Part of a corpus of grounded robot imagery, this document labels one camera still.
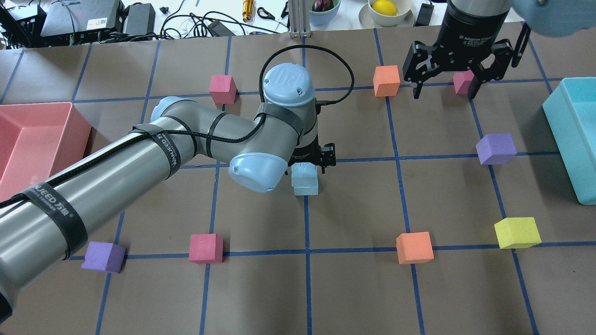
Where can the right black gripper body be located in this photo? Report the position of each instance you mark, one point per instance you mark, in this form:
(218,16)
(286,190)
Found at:
(470,25)

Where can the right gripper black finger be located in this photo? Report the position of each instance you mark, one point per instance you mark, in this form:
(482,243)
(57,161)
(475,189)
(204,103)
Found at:
(419,77)
(481,76)

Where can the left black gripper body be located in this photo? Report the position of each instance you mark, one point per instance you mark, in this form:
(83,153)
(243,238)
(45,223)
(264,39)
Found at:
(324,156)

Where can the light blue foam block dented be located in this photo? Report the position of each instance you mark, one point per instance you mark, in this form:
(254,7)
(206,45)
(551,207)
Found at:
(304,175)

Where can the light blue foam block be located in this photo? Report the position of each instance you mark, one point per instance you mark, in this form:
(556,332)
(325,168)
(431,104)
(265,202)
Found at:
(305,188)

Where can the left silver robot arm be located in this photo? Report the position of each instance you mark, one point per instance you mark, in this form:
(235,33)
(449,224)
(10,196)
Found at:
(50,221)

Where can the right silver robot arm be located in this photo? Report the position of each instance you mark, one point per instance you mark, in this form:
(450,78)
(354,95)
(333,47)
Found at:
(551,18)

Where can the red foam block corner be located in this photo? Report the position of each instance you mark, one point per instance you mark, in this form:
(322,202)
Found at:
(462,82)

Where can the orange foam block near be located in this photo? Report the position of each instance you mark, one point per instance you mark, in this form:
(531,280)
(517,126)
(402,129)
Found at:
(386,81)

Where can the orange foam block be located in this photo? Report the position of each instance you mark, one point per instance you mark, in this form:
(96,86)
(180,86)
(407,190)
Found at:
(386,81)
(414,248)

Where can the small black adapter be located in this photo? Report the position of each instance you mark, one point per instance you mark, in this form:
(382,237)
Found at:
(424,17)

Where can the beige bowl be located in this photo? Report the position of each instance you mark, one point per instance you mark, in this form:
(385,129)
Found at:
(403,7)

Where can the purple foam block left side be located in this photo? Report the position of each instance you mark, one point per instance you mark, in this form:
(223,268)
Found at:
(496,149)

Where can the purple foam block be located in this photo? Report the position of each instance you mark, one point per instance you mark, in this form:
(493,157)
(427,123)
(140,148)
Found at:
(104,257)
(496,149)

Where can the yellow lemon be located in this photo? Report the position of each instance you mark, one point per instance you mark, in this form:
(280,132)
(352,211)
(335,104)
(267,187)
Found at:
(385,7)

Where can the cyan plastic bin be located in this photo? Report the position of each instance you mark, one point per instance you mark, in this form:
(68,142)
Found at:
(571,112)

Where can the green bowl with fruit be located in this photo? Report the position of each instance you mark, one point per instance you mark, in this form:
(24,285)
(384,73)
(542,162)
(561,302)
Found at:
(322,12)

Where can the red foam block near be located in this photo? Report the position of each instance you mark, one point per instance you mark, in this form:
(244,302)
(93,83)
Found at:
(223,89)

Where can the orange foam block far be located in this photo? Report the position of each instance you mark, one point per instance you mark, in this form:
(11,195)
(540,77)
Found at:
(414,248)

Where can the red foam block with hole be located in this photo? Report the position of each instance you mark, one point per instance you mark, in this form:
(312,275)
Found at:
(206,249)

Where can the black scissors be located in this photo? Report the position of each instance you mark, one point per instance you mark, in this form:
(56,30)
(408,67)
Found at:
(266,15)

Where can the yellow foam block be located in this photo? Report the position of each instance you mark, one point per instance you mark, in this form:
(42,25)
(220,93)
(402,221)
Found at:
(517,233)

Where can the brass cylinder tool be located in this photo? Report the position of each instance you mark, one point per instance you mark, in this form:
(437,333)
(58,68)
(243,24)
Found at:
(247,10)

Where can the black power brick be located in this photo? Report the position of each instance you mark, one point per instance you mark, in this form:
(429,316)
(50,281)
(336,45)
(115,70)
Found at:
(139,19)

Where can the purple foam block right side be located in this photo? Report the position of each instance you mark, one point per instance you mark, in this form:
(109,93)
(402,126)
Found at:
(104,257)

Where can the pink plastic bin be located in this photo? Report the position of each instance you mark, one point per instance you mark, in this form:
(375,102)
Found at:
(39,140)

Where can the black electronics box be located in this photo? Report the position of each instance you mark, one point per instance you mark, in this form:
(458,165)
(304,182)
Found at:
(83,18)

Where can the aluminium frame post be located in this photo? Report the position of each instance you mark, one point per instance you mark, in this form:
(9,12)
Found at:
(299,18)

